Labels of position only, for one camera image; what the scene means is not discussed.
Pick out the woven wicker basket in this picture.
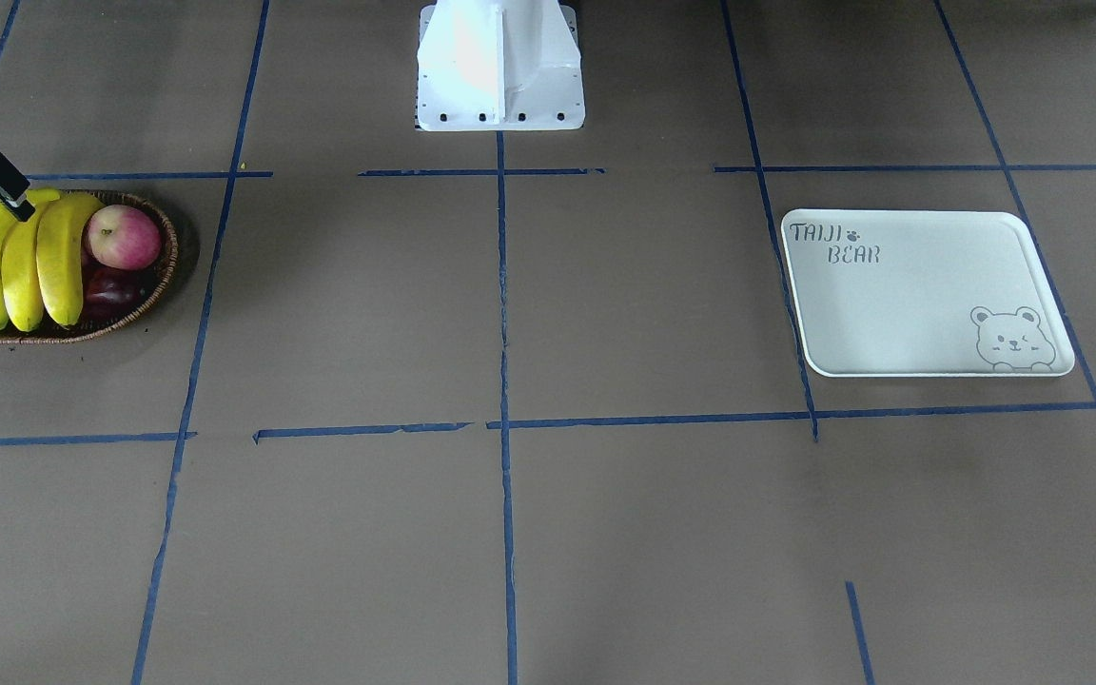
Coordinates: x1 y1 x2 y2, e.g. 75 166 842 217
0 189 182 345

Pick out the pink red apple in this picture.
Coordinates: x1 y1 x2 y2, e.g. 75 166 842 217
83 204 162 270

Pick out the white bear tray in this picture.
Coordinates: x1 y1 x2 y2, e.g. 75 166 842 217
779 208 1075 378

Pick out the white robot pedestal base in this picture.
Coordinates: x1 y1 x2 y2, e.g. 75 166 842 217
415 1 586 132

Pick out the dark red apple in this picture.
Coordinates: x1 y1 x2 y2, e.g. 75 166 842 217
84 267 147 308

